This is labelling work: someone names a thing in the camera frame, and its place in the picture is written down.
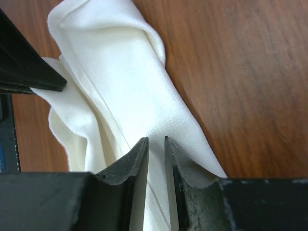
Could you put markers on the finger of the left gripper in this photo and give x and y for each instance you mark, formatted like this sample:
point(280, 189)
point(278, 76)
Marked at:
point(21, 67)

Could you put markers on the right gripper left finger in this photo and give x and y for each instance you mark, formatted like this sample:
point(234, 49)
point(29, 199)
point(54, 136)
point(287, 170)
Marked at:
point(111, 200)

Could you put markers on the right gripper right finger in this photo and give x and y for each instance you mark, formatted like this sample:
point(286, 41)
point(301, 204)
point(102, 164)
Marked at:
point(201, 201)

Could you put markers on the white cloth napkin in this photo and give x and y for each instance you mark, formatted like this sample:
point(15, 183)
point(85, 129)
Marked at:
point(117, 92)

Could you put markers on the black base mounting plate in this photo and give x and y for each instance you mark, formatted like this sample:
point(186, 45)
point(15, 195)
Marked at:
point(9, 156)

